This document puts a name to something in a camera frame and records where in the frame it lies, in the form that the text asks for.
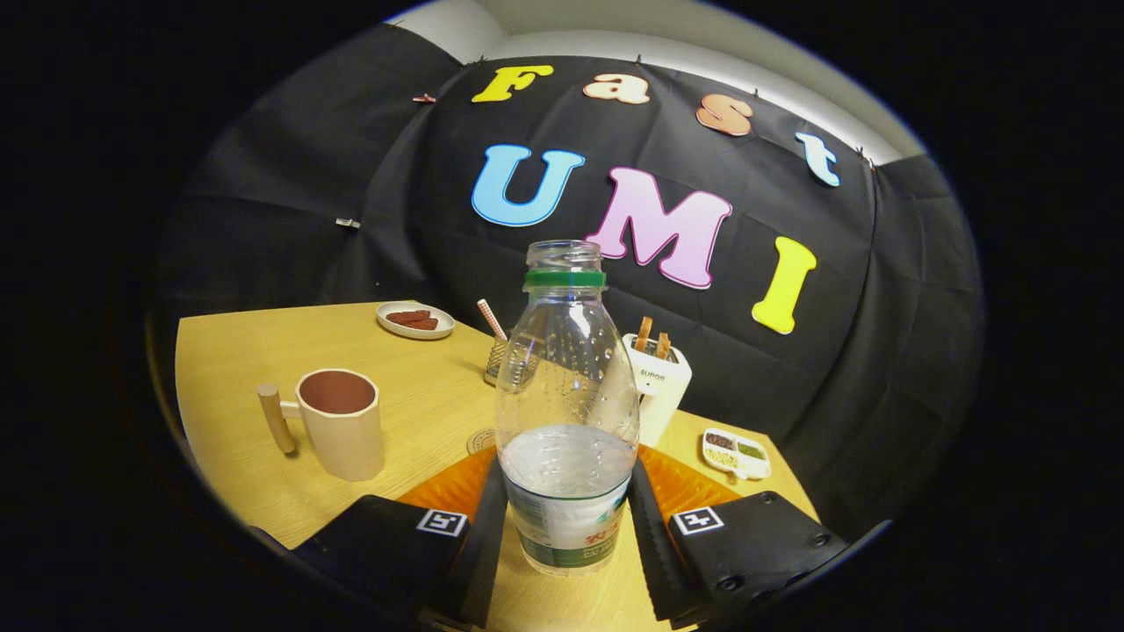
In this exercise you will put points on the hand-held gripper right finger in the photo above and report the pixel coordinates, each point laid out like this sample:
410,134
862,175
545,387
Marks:
654,544

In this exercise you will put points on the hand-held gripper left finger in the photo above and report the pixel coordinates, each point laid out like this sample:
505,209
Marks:
479,544

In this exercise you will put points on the round wooden coaster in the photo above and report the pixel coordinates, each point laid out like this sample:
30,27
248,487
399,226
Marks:
481,441

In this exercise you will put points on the white divided snack tray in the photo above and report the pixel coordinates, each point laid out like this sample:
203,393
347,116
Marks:
736,452

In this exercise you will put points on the white toaster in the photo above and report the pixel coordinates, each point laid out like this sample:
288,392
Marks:
663,395

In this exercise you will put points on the toast slice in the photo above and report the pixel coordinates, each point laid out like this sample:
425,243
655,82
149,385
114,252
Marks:
663,345
644,335

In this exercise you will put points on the striped straw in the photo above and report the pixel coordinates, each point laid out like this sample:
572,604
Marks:
492,320

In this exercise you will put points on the small white plate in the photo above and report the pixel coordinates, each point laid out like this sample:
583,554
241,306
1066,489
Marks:
399,329

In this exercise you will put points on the brown food slices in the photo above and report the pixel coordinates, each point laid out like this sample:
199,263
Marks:
414,319

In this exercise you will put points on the wooden table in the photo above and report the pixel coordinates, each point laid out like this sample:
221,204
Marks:
237,351

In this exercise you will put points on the black backdrop cloth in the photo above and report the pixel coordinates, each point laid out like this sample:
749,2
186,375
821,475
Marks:
281,175

